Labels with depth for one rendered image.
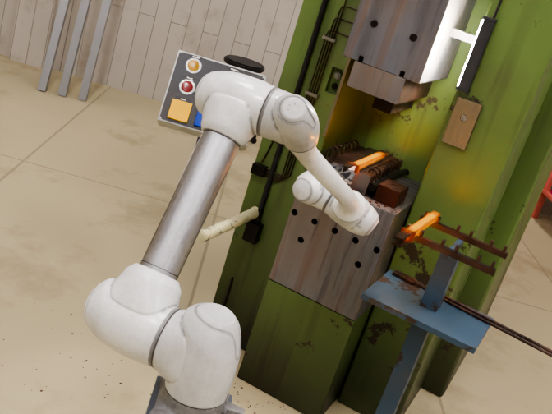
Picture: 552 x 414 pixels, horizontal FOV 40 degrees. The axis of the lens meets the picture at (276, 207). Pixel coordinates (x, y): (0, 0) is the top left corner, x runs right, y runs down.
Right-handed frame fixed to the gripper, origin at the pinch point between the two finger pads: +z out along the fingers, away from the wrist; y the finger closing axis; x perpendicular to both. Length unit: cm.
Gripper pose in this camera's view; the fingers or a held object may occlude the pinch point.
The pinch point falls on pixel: (347, 169)
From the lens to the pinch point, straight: 276.5
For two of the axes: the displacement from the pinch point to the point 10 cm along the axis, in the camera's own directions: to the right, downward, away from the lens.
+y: 8.6, 4.0, -3.3
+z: 4.3, -2.0, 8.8
